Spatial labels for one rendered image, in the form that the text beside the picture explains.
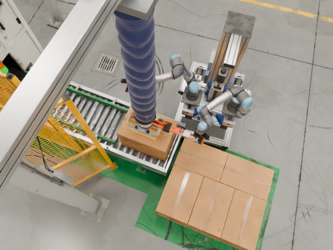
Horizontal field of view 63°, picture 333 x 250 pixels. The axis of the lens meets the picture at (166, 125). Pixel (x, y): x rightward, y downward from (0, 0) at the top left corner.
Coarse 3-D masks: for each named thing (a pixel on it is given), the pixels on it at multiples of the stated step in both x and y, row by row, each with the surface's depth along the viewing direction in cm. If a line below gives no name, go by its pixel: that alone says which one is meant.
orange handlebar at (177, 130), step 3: (132, 114) 286; (156, 120) 284; (153, 123) 283; (159, 126) 282; (162, 126) 282; (171, 129) 281; (177, 129) 280; (180, 129) 281; (174, 132) 280; (177, 132) 279; (192, 135) 279; (189, 138) 278; (192, 138) 277
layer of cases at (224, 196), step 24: (192, 144) 349; (192, 168) 337; (216, 168) 338; (240, 168) 338; (264, 168) 339; (168, 192) 325; (192, 192) 326; (216, 192) 326; (240, 192) 327; (264, 192) 328; (168, 216) 317; (192, 216) 316; (216, 216) 316; (240, 216) 317; (240, 240) 307
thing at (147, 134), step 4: (136, 124) 295; (128, 128) 293; (132, 128) 292; (136, 128) 292; (148, 128) 293; (136, 132) 291; (140, 132) 291; (148, 132) 288; (148, 136) 290; (152, 136) 289; (156, 136) 290
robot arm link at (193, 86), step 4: (192, 80) 302; (188, 84) 304; (192, 84) 299; (196, 84) 299; (188, 88) 305; (192, 88) 298; (196, 88) 298; (188, 92) 309; (192, 92) 301; (196, 92) 302
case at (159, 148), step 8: (128, 112) 320; (168, 120) 317; (120, 128) 312; (152, 128) 313; (120, 136) 315; (128, 136) 308; (136, 136) 309; (144, 136) 309; (160, 136) 309; (168, 136) 309; (128, 144) 334; (136, 144) 320; (144, 144) 307; (152, 144) 305; (160, 144) 306; (168, 144) 306; (144, 152) 339; (152, 152) 325; (160, 152) 312
